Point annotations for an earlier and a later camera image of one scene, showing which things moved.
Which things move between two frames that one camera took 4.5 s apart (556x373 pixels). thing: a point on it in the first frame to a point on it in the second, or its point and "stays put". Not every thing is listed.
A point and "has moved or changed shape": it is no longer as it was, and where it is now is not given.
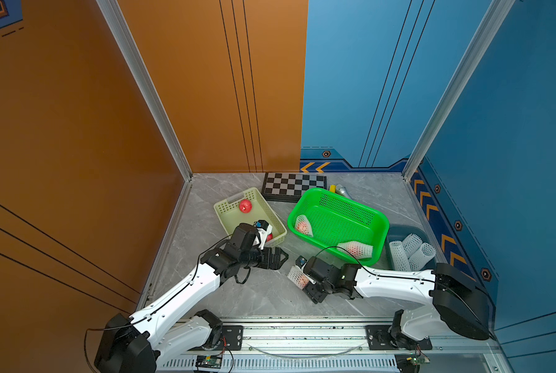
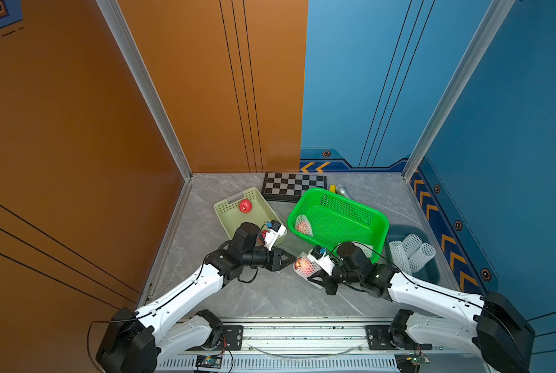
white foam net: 411,243 stays put
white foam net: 423,255 stays put
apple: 297,277 has moved or changed shape
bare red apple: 245,206 stays put
